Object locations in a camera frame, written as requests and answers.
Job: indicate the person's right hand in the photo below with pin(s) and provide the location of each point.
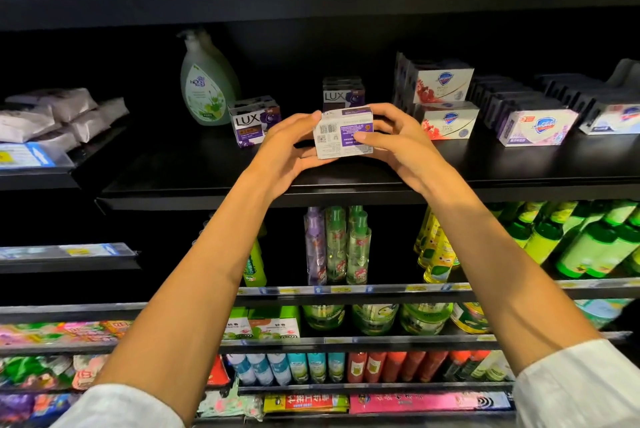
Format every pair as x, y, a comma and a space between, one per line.
408, 150

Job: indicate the person's left hand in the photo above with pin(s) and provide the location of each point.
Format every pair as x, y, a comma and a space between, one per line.
278, 154

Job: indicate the purple white soap box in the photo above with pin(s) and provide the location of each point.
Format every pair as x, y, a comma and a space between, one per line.
250, 124
343, 132

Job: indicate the pale green pump soap bottle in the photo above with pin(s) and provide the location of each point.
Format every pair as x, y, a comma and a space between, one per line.
207, 82

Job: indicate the black store shelf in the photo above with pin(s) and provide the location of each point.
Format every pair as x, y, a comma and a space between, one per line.
40, 178
560, 167

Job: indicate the person's right forearm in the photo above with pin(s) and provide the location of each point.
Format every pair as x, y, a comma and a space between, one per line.
510, 283

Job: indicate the person's left forearm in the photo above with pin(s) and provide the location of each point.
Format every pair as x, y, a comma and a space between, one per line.
180, 303

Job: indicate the strip of shelf price tags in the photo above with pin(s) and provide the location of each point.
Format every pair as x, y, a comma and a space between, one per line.
25, 154

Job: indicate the row of white red soap boxes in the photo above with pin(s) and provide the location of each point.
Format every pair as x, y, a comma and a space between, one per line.
445, 92

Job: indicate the row of purple soap boxes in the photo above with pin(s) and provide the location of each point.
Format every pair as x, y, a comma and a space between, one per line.
343, 94

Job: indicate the row of white pink soap boxes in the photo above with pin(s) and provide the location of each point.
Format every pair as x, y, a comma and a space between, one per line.
540, 127

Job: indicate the green lidded wipe tub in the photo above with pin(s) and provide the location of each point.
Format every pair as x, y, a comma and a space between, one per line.
374, 319
426, 319
323, 317

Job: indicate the green white box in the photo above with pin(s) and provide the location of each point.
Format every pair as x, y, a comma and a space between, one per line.
238, 327
275, 327

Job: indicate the pile of white wipe packets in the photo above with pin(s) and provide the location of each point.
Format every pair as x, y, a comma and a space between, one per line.
55, 117

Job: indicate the red snack packet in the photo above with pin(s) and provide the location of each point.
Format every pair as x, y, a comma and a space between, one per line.
218, 373

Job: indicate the yellow red packets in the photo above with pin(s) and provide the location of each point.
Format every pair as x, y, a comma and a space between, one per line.
305, 403

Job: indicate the long pink packet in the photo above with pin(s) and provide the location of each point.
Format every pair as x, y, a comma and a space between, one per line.
430, 402

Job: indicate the white floral wipe packet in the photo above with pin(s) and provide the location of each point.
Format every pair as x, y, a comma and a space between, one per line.
228, 403

